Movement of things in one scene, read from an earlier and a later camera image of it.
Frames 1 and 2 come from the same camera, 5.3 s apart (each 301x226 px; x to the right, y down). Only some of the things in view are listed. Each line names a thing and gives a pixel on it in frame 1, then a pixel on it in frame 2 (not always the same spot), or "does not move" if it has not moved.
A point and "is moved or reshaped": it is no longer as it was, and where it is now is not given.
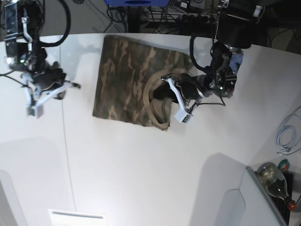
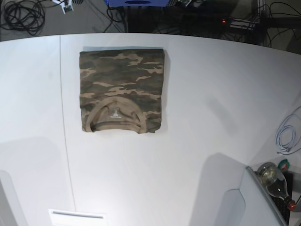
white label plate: [64, 217] does not move
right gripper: [222, 80] -> [188, 3]
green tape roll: [284, 165] does not move
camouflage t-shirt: [127, 74] is moved or reshaped
